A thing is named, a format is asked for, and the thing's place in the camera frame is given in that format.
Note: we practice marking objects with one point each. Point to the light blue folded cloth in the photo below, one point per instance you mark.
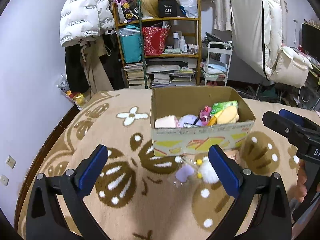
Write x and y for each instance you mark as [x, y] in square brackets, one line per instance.
[215, 67]

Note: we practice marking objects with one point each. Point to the beige hanging coat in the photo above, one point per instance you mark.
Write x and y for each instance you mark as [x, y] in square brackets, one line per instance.
[96, 72]

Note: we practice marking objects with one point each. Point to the red patterned bag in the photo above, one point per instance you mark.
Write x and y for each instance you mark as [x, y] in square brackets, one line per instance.
[155, 42]

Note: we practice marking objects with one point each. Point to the black bag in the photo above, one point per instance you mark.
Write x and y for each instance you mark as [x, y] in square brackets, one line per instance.
[216, 38]

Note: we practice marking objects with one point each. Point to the lavender round plush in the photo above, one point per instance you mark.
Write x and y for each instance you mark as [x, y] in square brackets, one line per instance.
[188, 120]

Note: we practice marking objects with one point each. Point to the tan printed blanket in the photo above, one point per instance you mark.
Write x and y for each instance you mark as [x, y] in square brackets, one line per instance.
[162, 217]

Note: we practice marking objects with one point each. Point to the purple heart charm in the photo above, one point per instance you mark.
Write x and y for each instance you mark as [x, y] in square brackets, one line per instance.
[183, 173]

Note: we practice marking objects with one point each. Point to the row of cosmetic bottles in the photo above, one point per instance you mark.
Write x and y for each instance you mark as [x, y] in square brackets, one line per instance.
[183, 45]

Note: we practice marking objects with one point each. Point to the wooden shelf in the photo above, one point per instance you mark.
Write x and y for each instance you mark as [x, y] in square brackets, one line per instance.
[175, 55]

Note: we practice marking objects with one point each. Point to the yellow dog plush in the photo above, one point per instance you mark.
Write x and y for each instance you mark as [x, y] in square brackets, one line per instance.
[227, 116]

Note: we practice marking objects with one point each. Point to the stack of books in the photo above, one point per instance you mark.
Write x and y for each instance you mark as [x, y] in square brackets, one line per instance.
[162, 78]

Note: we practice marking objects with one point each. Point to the printed tote bag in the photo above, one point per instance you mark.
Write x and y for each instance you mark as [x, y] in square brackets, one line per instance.
[126, 7]

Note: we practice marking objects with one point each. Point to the white puffer jacket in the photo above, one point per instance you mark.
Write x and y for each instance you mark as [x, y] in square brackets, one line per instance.
[82, 12]

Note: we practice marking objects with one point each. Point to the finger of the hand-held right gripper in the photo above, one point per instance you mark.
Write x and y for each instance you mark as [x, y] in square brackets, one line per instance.
[292, 117]
[280, 123]

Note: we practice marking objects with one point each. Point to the cardboard box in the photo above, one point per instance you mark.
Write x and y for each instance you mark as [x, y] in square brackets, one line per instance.
[200, 140]

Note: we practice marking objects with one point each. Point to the pink soft toys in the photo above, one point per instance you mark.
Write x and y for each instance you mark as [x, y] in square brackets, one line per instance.
[215, 83]

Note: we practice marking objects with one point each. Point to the plastic bag of items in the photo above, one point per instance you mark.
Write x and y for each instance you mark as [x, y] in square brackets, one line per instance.
[72, 95]

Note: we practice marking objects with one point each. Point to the pink bear plush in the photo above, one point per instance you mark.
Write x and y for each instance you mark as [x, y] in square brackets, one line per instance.
[205, 112]

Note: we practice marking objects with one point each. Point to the pale green pouch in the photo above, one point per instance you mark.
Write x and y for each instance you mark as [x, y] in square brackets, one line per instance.
[172, 51]

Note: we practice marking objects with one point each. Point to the white wall socket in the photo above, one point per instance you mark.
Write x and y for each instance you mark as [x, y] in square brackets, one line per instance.
[3, 180]
[10, 161]

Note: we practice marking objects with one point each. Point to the person's right hand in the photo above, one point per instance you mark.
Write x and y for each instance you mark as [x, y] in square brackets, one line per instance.
[303, 180]

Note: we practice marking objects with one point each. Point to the black monitor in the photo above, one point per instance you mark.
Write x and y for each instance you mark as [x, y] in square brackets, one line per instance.
[311, 40]

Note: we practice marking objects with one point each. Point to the black box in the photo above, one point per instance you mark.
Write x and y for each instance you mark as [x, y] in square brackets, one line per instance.
[167, 8]

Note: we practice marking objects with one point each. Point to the white trolley cart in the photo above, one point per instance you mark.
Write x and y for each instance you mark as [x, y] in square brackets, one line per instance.
[230, 62]

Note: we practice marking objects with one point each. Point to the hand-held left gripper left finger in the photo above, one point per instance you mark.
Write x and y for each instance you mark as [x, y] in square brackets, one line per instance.
[92, 170]

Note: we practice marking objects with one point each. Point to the blonde wig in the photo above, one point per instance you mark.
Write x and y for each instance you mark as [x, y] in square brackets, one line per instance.
[150, 6]

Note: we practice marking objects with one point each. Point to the thin green pole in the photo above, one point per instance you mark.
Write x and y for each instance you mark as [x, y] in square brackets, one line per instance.
[143, 62]

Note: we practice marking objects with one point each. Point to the teal bag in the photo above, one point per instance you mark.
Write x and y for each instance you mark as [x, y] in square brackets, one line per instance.
[130, 46]

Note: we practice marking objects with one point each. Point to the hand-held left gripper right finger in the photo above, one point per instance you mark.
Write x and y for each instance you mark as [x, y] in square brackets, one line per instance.
[225, 171]

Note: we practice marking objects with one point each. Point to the pink roll plush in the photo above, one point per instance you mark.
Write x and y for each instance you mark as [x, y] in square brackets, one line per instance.
[167, 121]

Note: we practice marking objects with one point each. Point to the green tissue pack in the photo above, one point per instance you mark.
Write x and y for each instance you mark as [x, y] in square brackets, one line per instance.
[222, 105]

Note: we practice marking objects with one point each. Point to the dark hanging coat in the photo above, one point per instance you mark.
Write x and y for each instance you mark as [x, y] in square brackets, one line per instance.
[75, 67]

